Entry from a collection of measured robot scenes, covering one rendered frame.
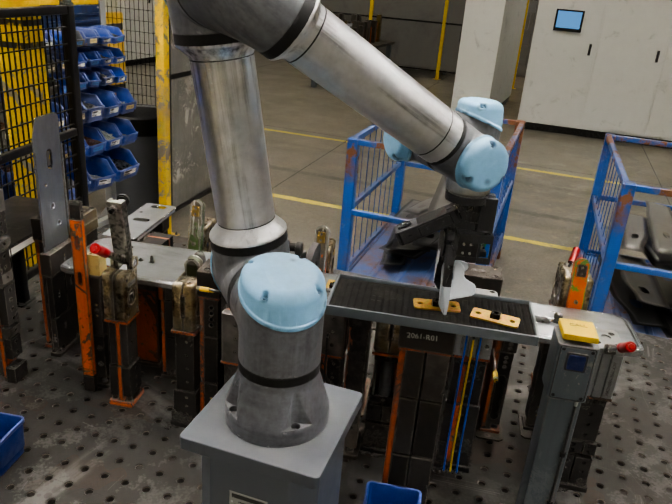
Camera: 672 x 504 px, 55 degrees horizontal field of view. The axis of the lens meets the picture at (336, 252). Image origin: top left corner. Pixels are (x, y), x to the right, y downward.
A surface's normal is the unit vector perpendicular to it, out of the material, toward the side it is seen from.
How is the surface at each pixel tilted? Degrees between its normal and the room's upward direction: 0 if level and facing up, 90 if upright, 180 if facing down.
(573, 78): 90
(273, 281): 8
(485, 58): 90
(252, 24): 112
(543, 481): 90
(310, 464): 0
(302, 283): 7
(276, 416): 73
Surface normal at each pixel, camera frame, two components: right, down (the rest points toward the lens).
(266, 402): -0.12, 0.08
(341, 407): 0.07, -0.92
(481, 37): -0.37, 0.33
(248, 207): 0.25, 0.41
